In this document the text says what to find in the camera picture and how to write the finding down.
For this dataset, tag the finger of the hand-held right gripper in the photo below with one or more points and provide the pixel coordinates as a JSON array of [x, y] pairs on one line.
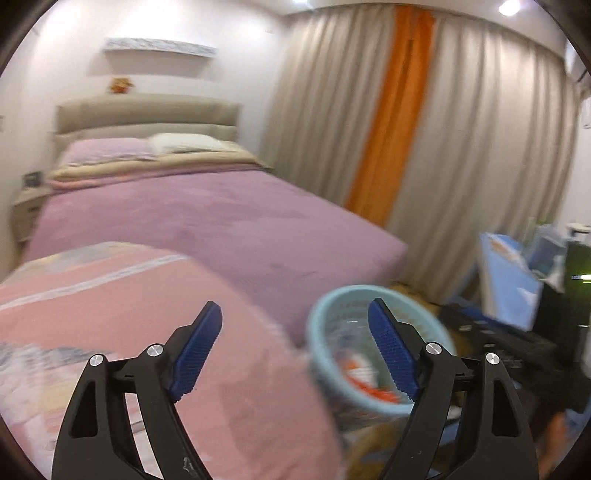
[[471, 323]]

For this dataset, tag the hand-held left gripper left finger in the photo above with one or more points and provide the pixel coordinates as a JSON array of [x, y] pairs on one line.
[[196, 355]]

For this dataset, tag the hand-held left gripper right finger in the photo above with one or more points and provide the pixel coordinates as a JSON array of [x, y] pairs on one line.
[[392, 355]]

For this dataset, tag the red and white packet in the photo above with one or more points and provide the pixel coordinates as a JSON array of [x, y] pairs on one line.
[[369, 381]]

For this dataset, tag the light blue perforated plastic basket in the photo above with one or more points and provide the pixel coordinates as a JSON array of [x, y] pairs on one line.
[[332, 300]]

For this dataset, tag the person's right forearm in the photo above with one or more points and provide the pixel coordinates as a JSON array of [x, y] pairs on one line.
[[558, 438]]

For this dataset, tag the dark furniture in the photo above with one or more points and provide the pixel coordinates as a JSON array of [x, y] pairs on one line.
[[577, 304]]

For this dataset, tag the pink quilt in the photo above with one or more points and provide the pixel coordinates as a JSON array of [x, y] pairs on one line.
[[115, 300]]

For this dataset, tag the pale blue plastic bag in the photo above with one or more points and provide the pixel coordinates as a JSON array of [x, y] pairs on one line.
[[547, 249]]

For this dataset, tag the purple bed blanket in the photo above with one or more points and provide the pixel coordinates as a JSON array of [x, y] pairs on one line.
[[207, 217]]

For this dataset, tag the beige folded blanket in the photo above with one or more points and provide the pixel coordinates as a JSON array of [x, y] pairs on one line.
[[138, 170]]

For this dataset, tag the white pillow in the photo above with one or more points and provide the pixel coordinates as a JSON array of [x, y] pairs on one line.
[[184, 143]]

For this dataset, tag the orange curtain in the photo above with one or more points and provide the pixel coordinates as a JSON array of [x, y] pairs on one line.
[[397, 115]]

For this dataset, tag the beige nightstand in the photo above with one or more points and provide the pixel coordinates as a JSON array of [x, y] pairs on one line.
[[27, 212]]

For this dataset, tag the purple patterned pillow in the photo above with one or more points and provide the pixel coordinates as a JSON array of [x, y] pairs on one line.
[[101, 150]]

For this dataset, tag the beige padded headboard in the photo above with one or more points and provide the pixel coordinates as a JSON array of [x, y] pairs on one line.
[[138, 113]]

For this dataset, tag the beige curtains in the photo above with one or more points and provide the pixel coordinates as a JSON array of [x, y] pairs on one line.
[[323, 115]]

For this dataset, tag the orange plush toy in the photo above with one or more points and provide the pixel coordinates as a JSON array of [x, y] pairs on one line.
[[121, 85]]

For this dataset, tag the ceiling light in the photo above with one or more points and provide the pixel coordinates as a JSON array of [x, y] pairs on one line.
[[509, 7]]

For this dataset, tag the small dark picture frame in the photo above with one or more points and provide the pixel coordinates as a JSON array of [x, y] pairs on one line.
[[32, 179]]

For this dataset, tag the white wall shelf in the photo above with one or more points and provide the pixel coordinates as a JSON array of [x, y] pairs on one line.
[[161, 46]]

